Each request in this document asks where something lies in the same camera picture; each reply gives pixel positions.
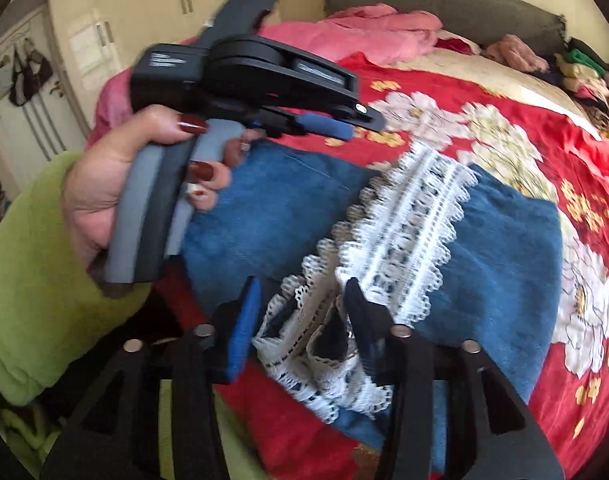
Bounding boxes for pile of folded clothes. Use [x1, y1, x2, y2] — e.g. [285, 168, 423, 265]
[555, 38, 609, 139]

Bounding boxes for blue denim pants lace trim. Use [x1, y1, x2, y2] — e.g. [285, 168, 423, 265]
[181, 142, 563, 479]

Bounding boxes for white door with bags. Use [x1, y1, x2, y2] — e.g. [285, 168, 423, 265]
[0, 6, 86, 188]

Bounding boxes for pink fluffy garment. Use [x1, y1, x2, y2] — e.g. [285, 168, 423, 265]
[483, 35, 549, 74]

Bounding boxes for grey headboard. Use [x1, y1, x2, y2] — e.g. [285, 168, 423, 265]
[324, 0, 566, 56]

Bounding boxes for pink quilt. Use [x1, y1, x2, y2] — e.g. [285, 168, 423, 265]
[88, 3, 442, 145]

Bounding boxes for red floral bedspread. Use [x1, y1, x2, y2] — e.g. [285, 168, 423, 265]
[148, 52, 609, 480]

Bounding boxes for left hand red nails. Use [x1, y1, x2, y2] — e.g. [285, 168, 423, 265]
[62, 105, 265, 269]

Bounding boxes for green sleeve forearm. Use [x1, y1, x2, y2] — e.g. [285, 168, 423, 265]
[0, 153, 150, 406]

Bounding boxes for cream wardrobe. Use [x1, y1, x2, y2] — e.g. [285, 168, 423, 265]
[40, 0, 224, 145]

